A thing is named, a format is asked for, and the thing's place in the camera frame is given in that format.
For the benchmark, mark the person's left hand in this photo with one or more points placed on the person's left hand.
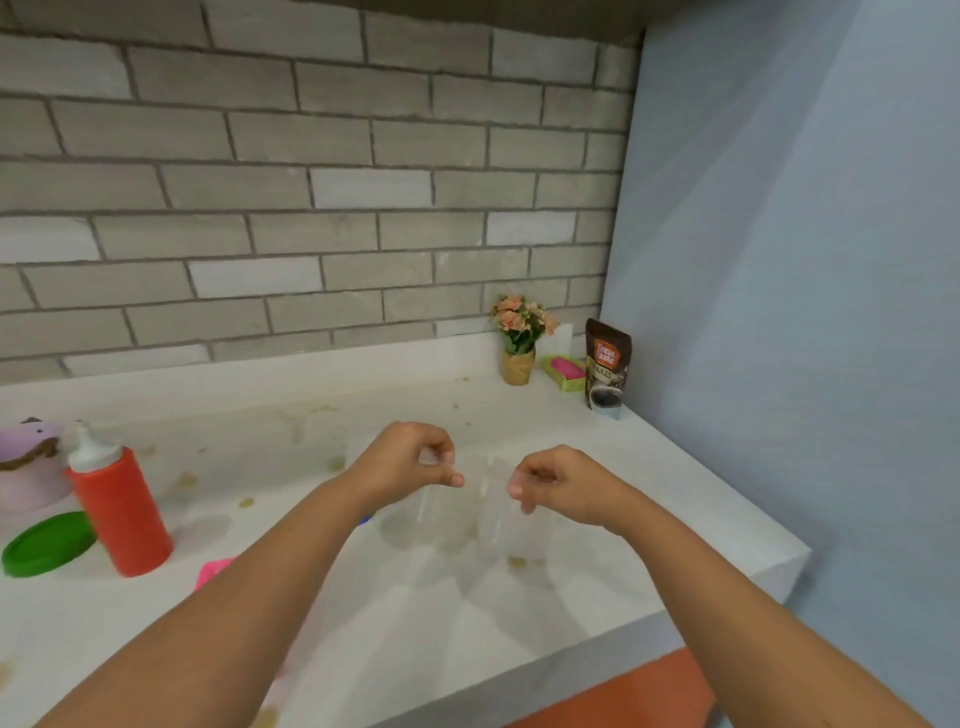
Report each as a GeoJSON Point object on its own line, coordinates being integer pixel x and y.
{"type": "Point", "coordinates": [390, 469]}

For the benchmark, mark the person's right hand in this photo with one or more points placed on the person's right hand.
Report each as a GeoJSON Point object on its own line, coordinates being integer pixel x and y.
{"type": "Point", "coordinates": [581, 491]}

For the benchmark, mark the clear plastic container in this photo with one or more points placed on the clear plastic container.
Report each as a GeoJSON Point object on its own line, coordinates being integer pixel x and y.
{"type": "Point", "coordinates": [502, 532]}
{"type": "Point", "coordinates": [442, 517]}

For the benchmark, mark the green plastic basket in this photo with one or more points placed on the green plastic basket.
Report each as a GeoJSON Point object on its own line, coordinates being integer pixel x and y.
{"type": "Point", "coordinates": [559, 382]}

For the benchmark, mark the pink flowers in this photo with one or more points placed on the pink flowers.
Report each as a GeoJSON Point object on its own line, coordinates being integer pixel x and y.
{"type": "Point", "coordinates": [517, 367]}

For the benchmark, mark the brown coffee pouch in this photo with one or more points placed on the brown coffee pouch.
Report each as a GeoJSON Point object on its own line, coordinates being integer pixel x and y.
{"type": "Point", "coordinates": [607, 352]}

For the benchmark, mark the pink plastic basket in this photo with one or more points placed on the pink plastic basket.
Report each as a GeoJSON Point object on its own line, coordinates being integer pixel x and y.
{"type": "Point", "coordinates": [214, 571]}

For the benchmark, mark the orange squeeze bottle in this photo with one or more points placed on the orange squeeze bottle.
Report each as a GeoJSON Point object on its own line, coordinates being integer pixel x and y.
{"type": "Point", "coordinates": [124, 517]}

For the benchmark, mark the green round lid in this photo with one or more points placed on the green round lid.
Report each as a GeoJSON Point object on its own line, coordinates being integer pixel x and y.
{"type": "Point", "coordinates": [45, 544]}

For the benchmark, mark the person's left forearm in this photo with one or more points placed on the person's left forearm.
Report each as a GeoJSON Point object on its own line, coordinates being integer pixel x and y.
{"type": "Point", "coordinates": [225, 615]}

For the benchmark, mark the person's right forearm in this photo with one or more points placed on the person's right forearm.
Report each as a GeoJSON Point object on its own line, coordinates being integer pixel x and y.
{"type": "Point", "coordinates": [750, 630]}

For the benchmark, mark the white countertop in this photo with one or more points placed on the white countertop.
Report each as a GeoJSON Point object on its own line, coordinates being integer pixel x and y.
{"type": "Point", "coordinates": [675, 480]}

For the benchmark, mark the orange cabinet front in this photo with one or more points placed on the orange cabinet front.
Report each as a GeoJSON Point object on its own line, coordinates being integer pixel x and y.
{"type": "Point", "coordinates": [645, 697]}

